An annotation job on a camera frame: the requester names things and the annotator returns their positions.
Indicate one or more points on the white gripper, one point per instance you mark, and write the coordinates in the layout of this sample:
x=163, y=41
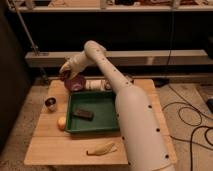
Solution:
x=75, y=64

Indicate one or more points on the dark red grape bunch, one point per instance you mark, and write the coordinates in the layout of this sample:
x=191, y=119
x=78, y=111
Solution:
x=64, y=75

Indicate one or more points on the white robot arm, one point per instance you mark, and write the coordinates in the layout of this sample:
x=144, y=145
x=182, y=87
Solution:
x=144, y=144

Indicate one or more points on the purple bowl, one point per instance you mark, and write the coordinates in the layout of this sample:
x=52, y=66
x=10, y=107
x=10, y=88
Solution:
x=75, y=84

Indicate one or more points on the white cylindrical can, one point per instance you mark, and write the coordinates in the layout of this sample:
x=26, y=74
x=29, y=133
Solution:
x=99, y=85

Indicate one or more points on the diagonal metal pole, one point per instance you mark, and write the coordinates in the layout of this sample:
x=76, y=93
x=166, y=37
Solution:
x=34, y=47

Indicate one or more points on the small metal cup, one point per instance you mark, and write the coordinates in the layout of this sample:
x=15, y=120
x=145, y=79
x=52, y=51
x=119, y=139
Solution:
x=50, y=103

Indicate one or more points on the green plastic tray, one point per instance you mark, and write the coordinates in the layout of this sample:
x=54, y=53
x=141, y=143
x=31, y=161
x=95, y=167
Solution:
x=102, y=106

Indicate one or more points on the dark rectangular block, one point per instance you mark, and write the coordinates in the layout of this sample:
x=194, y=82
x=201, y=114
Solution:
x=84, y=114

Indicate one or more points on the upper shelf with clutter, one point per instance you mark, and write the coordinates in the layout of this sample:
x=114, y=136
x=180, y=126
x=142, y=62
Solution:
x=110, y=5

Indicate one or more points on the pale yellow banana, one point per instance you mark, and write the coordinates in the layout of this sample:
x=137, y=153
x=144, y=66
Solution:
x=102, y=149

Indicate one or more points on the grey metal shelf beam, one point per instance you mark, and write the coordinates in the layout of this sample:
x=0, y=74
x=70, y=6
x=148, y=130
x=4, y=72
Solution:
x=127, y=58

